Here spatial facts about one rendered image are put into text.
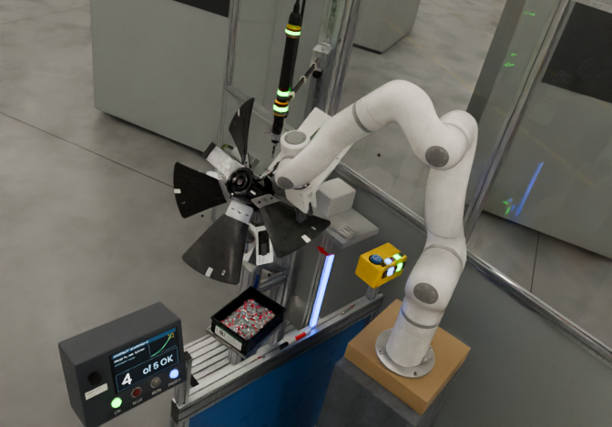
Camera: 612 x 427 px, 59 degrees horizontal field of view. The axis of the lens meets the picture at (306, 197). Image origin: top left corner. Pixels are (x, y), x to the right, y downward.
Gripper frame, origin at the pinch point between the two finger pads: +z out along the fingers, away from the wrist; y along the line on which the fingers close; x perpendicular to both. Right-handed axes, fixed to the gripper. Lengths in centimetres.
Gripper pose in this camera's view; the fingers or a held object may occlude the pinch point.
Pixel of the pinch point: (301, 215)
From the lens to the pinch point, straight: 172.3
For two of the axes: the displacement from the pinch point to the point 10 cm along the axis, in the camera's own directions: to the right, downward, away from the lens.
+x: -7.5, 5.0, -4.4
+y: -6.6, -5.0, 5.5
